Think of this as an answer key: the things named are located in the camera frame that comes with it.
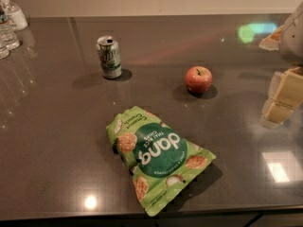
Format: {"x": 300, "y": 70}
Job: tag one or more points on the red apple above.
{"x": 198, "y": 79}

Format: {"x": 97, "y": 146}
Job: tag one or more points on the green soda can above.
{"x": 109, "y": 56}

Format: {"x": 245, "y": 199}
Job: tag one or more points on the clear plastic water bottle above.
{"x": 7, "y": 34}

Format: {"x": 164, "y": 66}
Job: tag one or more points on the white hand sanitizer bottle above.
{"x": 15, "y": 15}

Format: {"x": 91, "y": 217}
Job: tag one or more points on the green rice chips bag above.
{"x": 161, "y": 162}

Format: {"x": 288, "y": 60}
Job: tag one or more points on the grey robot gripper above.
{"x": 294, "y": 38}

